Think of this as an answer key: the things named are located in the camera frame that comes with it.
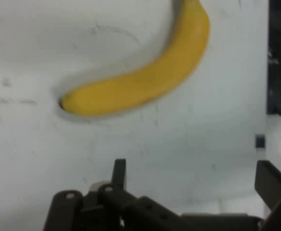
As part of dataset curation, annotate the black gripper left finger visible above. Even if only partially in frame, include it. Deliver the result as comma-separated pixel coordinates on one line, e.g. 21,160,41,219
43,158,183,231

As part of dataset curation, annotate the small black tape marker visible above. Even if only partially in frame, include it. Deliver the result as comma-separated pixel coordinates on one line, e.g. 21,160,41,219
255,134,266,149

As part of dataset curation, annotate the yellow toy banana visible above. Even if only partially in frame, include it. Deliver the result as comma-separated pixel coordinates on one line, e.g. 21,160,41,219
59,0,211,116

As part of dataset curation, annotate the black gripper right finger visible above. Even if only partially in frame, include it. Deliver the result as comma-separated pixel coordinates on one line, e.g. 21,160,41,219
254,160,281,231

